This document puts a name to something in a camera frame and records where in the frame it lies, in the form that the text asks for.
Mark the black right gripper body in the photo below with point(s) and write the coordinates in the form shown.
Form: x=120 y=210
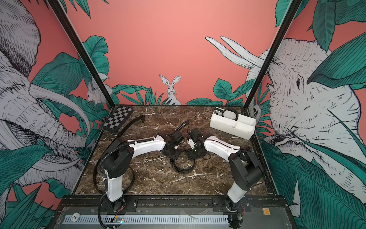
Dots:
x=195 y=153

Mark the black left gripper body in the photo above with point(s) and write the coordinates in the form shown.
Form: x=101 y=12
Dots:
x=174 y=153

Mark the black belt with metal buckle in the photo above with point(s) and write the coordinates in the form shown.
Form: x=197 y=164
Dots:
x=227 y=113

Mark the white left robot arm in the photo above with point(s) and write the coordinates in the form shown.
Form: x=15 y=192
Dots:
x=118 y=156

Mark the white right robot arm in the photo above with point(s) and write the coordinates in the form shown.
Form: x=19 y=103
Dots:
x=245 y=167

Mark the white divided storage box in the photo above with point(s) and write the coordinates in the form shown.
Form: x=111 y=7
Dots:
x=244 y=127

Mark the long black belt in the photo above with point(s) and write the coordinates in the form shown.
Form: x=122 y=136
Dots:
x=114 y=144

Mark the black white checkerboard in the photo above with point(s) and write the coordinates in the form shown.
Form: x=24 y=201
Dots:
x=116 y=120

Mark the orange warning sticker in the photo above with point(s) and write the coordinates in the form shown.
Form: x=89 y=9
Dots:
x=266 y=211

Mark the white slotted cable duct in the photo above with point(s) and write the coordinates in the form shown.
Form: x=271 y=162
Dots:
x=147 y=219

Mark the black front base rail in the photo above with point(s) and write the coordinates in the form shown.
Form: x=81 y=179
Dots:
x=219 y=203

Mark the black frame post right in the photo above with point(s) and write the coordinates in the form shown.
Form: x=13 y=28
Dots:
x=291 y=11

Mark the black frame post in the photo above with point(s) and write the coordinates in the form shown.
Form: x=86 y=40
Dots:
x=69 y=29
x=291 y=11

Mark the black frame post left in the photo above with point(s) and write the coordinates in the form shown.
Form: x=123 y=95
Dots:
x=69 y=29

